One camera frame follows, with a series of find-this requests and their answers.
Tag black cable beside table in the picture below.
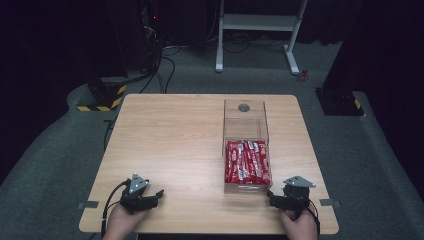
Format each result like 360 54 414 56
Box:
102 114 118 152

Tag black floor cables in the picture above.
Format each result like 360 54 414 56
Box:
139 44 177 95

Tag clear acrylic box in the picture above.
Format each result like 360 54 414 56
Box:
221 98 273 195

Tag black yellow striped stand base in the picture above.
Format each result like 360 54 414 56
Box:
76 77 129 113

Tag person's right hand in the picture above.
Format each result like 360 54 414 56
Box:
278 203 320 240

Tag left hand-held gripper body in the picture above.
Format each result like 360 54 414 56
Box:
119 172 155 215

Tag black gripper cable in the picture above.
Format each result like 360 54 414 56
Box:
100 179 132 239
307 198 322 238

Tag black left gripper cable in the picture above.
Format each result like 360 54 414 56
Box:
100 179 132 239

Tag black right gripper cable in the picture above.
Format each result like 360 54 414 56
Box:
307 198 322 238

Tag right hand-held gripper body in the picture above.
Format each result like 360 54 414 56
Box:
280 175 317 213

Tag person's left hand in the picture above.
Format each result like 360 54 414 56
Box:
102 202 152 240

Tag pile of red snack packets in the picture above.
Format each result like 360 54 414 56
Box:
224 139 272 186

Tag dark equipment tower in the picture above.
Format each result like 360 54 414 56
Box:
138 0 166 73

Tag grey tape strip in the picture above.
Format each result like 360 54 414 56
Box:
318 198 342 208
76 200 100 210

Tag white metal stand frame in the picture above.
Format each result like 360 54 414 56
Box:
215 0 310 76

